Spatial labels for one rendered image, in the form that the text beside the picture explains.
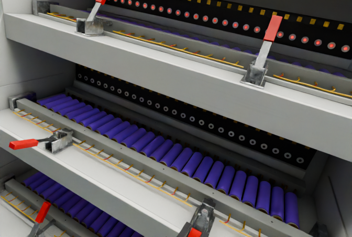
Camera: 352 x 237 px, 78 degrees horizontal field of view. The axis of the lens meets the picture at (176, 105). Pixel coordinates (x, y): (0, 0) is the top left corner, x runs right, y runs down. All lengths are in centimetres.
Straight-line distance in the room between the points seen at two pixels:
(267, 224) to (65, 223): 37
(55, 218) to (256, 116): 43
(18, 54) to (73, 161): 26
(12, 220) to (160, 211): 35
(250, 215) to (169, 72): 22
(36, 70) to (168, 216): 42
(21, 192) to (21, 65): 27
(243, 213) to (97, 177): 22
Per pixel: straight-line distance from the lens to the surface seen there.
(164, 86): 29
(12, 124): 51
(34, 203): 57
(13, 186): 62
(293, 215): 38
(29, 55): 56
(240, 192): 37
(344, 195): 39
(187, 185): 34
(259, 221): 34
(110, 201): 36
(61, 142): 41
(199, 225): 29
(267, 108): 27
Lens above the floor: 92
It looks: 6 degrees down
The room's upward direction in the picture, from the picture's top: 18 degrees clockwise
